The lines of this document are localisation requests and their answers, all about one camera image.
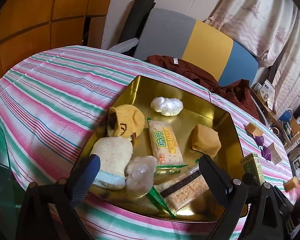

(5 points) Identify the pearly white plastic ball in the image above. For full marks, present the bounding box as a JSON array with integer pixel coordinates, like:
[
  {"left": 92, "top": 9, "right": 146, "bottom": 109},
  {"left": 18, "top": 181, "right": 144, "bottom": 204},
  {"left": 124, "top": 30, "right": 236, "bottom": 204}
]
[{"left": 151, "top": 96, "right": 184, "bottom": 116}]

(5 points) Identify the wooden wardrobe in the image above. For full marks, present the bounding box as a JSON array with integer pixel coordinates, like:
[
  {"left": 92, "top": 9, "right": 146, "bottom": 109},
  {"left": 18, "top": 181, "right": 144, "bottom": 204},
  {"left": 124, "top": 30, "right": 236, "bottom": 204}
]
[{"left": 0, "top": 0, "right": 110, "bottom": 78}]

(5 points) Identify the translucent plastic bag ball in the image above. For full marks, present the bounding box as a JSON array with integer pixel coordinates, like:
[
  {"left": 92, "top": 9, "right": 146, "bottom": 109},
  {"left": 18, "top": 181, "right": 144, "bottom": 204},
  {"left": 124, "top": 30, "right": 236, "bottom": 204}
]
[{"left": 126, "top": 155, "right": 158, "bottom": 199}]

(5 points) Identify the dark red garment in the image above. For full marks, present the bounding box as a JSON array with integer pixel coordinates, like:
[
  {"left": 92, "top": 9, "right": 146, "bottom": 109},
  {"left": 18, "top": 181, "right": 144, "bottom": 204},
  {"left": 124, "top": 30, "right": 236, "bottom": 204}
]
[{"left": 147, "top": 55, "right": 260, "bottom": 120}]

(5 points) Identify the white blue medicine box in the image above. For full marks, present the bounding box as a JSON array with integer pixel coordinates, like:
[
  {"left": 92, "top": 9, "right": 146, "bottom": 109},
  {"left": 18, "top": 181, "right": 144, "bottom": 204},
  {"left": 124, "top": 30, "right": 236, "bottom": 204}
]
[{"left": 257, "top": 79, "right": 275, "bottom": 103}]

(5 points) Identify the white sock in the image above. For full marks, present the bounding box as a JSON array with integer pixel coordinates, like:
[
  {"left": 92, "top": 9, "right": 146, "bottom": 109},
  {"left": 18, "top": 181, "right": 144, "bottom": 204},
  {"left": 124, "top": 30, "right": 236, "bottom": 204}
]
[{"left": 90, "top": 137, "right": 133, "bottom": 190}]

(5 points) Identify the grey yellow blue chair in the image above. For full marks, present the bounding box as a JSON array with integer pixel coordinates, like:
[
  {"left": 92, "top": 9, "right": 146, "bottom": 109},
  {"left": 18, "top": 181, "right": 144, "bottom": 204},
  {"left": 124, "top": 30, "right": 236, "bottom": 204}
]
[{"left": 110, "top": 8, "right": 258, "bottom": 86}]

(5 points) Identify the patterned pink curtain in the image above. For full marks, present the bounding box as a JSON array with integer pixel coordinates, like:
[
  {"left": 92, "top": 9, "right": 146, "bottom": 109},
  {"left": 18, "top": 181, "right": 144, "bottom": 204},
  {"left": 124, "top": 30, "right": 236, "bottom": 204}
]
[{"left": 205, "top": 0, "right": 300, "bottom": 116}]

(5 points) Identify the gold metal tin box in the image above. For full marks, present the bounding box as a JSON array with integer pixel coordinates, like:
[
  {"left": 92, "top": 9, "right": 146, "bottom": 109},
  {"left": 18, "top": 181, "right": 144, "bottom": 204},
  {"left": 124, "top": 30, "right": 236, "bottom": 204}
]
[{"left": 71, "top": 74, "right": 248, "bottom": 223}]

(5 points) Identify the green yellow tea box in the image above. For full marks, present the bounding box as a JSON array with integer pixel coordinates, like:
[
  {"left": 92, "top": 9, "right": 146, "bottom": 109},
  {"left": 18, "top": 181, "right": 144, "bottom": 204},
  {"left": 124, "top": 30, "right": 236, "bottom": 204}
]
[{"left": 241, "top": 153, "right": 265, "bottom": 185}]

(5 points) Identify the black rolled mat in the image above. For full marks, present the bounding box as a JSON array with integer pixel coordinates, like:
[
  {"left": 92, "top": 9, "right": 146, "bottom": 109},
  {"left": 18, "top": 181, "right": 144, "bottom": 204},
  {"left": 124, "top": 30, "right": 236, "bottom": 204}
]
[{"left": 118, "top": 0, "right": 155, "bottom": 56}]

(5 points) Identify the yellow bear sock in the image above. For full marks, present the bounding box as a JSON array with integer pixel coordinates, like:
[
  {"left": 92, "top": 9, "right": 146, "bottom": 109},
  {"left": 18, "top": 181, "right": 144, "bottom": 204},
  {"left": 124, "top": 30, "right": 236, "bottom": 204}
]
[{"left": 107, "top": 104, "right": 145, "bottom": 145}]

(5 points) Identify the purple wrapper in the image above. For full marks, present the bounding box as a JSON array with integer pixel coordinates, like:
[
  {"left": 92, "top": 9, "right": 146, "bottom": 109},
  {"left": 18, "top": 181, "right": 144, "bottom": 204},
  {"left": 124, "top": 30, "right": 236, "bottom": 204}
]
[{"left": 254, "top": 136, "right": 271, "bottom": 161}]

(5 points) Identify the wooden desk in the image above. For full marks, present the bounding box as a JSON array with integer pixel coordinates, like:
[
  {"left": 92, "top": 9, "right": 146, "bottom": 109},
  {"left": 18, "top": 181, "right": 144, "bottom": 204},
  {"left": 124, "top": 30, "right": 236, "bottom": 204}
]
[{"left": 250, "top": 88, "right": 286, "bottom": 145}]

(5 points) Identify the large yellow sponge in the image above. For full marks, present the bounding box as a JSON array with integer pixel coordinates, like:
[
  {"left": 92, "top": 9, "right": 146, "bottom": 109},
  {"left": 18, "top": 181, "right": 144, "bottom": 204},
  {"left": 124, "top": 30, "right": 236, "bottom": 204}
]
[{"left": 283, "top": 176, "right": 299, "bottom": 192}]

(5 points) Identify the white cardboard box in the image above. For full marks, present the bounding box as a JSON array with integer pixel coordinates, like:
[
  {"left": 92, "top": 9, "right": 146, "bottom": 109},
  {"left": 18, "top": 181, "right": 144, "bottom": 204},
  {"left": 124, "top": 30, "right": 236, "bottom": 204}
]
[{"left": 267, "top": 143, "right": 283, "bottom": 165}]

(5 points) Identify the striped bed cover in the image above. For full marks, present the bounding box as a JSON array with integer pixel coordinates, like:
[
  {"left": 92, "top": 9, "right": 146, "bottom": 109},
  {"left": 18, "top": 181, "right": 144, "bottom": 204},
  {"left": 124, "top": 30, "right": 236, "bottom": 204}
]
[{"left": 0, "top": 46, "right": 293, "bottom": 239}]

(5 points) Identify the Weidan cracker packet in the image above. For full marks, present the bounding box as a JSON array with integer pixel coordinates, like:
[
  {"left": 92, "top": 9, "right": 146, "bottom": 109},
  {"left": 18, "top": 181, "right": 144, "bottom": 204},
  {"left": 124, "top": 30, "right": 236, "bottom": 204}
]
[{"left": 147, "top": 119, "right": 186, "bottom": 168}]

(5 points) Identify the tall yellow sponge block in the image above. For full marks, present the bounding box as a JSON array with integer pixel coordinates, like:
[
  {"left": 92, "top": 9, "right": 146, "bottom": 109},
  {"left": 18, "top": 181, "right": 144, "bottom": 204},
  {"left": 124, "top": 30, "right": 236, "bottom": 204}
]
[{"left": 191, "top": 124, "right": 221, "bottom": 157}]

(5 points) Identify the brown striped cracker packet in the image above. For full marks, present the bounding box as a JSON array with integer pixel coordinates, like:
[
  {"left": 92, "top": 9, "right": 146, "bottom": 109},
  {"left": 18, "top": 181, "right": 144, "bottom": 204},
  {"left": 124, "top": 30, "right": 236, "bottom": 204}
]
[{"left": 147, "top": 164, "right": 209, "bottom": 218}]

